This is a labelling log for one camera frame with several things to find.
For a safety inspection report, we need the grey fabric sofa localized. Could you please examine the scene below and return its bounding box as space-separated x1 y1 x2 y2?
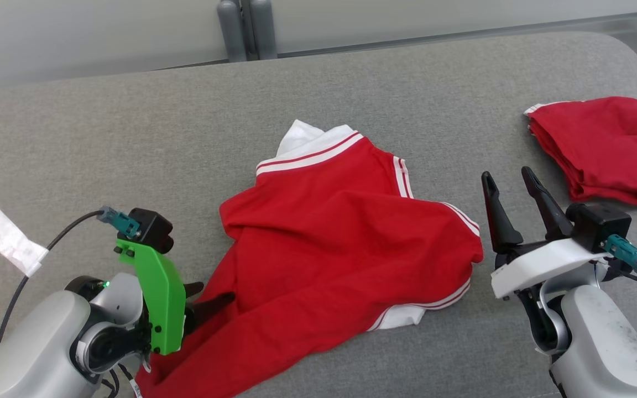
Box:
0 32 637 398

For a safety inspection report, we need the red shirt with white trim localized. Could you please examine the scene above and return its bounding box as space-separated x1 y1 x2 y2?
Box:
523 96 637 207

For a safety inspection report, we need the black cable with teal plug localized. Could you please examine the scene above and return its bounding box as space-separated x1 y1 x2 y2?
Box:
0 206 142 350
601 234 637 303

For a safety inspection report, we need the grey cylindrical post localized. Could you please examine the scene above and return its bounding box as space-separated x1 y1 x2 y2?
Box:
249 0 278 60
217 0 248 63

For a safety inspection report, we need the red shirt with white sleeves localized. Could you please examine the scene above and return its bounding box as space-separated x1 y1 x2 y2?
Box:
134 119 484 398

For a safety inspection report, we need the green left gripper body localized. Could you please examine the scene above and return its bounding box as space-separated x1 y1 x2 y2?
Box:
115 238 187 356

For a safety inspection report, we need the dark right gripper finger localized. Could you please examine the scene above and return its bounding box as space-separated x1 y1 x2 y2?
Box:
521 166 574 242
481 171 524 254

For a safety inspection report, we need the black white striped cable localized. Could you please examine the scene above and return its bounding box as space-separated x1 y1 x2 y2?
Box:
103 362 143 398

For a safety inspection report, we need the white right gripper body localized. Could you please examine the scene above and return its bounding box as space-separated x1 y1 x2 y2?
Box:
490 238 610 300

